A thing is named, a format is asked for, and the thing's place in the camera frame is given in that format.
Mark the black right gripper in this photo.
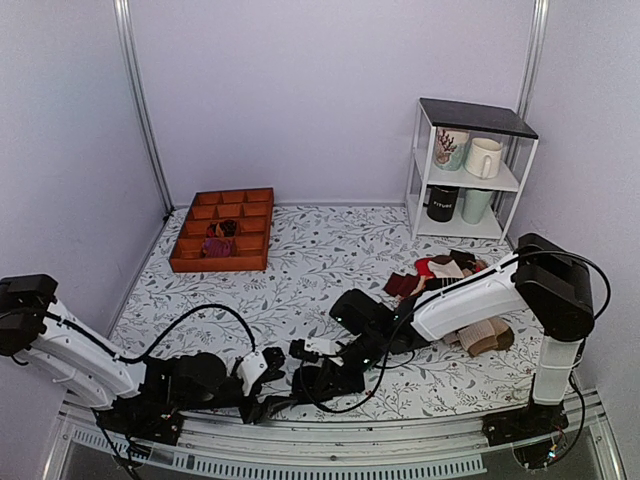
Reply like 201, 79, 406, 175
315, 330, 387, 399

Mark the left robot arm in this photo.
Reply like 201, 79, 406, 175
1, 274, 296, 434

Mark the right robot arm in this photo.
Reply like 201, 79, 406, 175
290, 233, 604, 436

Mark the floral tablecloth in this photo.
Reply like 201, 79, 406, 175
111, 206, 542, 422

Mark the purple rolled sock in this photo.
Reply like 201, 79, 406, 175
201, 237, 234, 258

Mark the orange wooden divider tray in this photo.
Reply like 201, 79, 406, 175
169, 188, 274, 273

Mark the dark red rolled sock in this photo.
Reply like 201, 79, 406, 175
205, 219, 238, 238

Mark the cream and brown sock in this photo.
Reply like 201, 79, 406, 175
443, 317, 515, 357

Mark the black mug white lettering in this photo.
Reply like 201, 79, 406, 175
427, 185, 459, 223

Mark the mint green tumbler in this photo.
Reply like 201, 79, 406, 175
461, 189, 494, 225

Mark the floral ceramic mug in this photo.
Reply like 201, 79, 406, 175
434, 127, 470, 171

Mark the white shelf rack black top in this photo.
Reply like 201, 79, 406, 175
405, 98, 539, 242

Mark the cream ribbed mug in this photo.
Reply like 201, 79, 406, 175
464, 137, 503, 180

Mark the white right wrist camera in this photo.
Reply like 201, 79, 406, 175
303, 337, 339, 356

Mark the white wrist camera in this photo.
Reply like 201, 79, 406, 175
303, 337, 339, 356
236, 347, 285, 397

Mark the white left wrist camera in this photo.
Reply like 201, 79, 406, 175
236, 347, 285, 397

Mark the aluminium front rail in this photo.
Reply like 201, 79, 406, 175
44, 390, 628, 479

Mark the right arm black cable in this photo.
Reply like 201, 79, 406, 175
297, 309, 416, 414

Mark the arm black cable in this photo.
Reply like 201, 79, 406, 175
112, 302, 259, 365
297, 309, 416, 414

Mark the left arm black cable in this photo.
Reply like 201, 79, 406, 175
112, 302, 259, 365

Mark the left aluminium post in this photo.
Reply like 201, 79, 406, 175
113, 0, 175, 218

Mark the aluminium post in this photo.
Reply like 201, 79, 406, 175
113, 0, 175, 218
516, 0, 550, 120

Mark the right aluminium post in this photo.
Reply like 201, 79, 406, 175
516, 0, 550, 120

